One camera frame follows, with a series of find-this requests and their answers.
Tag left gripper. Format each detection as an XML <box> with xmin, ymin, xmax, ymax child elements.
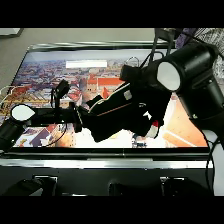
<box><xmin>68</xmin><ymin>101</ymin><xmax>89</xmax><ymax>134</ymax></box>

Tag purple garment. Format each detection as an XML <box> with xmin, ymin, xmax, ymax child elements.
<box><xmin>174</xmin><ymin>27</ymin><xmax>198</xmax><ymax>50</ymax></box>

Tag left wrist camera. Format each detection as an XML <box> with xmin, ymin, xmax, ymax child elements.
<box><xmin>49</xmin><ymin>79</ymin><xmax>71</xmax><ymax>112</ymax></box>

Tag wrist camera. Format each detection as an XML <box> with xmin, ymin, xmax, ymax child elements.
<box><xmin>119</xmin><ymin>63</ymin><xmax>144</xmax><ymax>83</ymax></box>
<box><xmin>49</xmin><ymin>79</ymin><xmax>71</xmax><ymax>112</ymax></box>

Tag silver frame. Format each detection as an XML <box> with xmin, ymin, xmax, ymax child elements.
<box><xmin>0</xmin><ymin>155</ymin><xmax>215</xmax><ymax>197</ymax></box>

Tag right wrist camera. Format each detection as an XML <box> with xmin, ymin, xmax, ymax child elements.
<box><xmin>119</xmin><ymin>63</ymin><xmax>144</xmax><ymax>83</ymax></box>

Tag black cable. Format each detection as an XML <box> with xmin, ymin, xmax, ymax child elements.
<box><xmin>201</xmin><ymin>130</ymin><xmax>219</xmax><ymax>196</ymax></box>
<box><xmin>139</xmin><ymin>29</ymin><xmax>160</xmax><ymax>69</ymax></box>

